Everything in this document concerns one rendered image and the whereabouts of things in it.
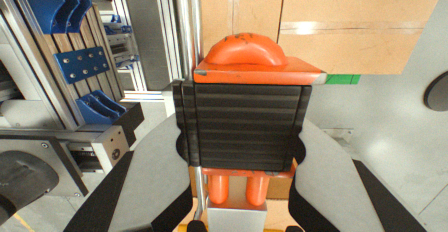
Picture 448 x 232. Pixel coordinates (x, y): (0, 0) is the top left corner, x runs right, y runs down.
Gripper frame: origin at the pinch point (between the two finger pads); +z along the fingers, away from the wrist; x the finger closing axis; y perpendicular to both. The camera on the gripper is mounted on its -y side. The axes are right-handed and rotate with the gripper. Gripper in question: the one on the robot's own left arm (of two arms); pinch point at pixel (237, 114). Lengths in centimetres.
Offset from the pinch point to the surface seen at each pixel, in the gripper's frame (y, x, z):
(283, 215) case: 36.5, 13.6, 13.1
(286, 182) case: 30.6, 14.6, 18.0
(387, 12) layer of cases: -11, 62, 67
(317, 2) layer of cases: -14, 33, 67
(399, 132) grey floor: 85, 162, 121
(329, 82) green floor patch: 36, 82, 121
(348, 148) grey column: 92, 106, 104
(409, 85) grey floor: 37, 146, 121
